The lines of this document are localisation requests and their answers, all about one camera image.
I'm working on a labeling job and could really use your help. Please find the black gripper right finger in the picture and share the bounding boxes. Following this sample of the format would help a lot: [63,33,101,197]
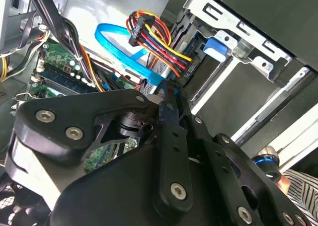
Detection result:
[180,87,313,226]

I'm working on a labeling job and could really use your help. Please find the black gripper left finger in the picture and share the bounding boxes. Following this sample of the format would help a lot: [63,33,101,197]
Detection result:
[4,81,195,214]

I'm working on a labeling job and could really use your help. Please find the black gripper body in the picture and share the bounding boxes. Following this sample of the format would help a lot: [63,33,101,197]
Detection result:
[49,143,232,226]

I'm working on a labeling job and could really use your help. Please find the round black tool blue ring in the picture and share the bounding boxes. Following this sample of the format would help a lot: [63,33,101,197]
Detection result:
[251,146,283,185]

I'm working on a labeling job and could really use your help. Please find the blue data wire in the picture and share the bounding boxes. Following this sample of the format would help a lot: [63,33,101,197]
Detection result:
[94,23,180,91]

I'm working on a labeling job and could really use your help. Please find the hard disk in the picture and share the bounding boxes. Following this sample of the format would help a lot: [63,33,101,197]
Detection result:
[170,11,230,74]

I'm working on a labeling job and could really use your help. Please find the person hand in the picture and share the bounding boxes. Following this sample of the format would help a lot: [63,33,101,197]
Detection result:
[276,176,292,196]

